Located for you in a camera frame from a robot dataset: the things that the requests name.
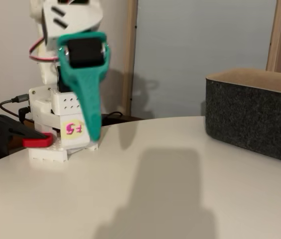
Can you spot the frosted grey panel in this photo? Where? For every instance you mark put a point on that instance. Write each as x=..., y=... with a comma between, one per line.
x=192, y=49

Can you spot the white studded base plate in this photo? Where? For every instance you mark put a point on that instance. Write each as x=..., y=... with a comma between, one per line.
x=45, y=154

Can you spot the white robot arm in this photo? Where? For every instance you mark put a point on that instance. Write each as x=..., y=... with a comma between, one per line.
x=73, y=20

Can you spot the yellow F5 sticker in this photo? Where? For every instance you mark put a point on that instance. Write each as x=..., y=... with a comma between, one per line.
x=73, y=128

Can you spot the black clamp red pad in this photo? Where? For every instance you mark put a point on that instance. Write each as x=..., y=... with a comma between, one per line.
x=3, y=129

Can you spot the dark grey felt basket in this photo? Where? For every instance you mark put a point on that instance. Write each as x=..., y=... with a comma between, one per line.
x=250, y=117

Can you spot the wooden shelf frame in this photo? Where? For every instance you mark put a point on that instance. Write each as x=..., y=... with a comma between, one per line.
x=129, y=49

